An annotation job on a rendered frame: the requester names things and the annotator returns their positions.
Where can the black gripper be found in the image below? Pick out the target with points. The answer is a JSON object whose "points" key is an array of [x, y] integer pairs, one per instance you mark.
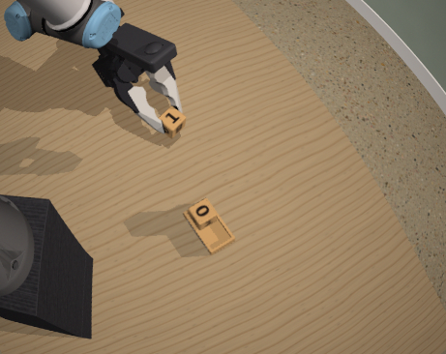
{"points": [[112, 67]]}

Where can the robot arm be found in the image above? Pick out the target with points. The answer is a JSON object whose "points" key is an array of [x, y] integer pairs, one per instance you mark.
{"points": [[89, 23]]}

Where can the tan wooden cube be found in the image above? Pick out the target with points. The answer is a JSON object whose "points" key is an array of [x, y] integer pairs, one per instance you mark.
{"points": [[174, 121], [202, 213]]}

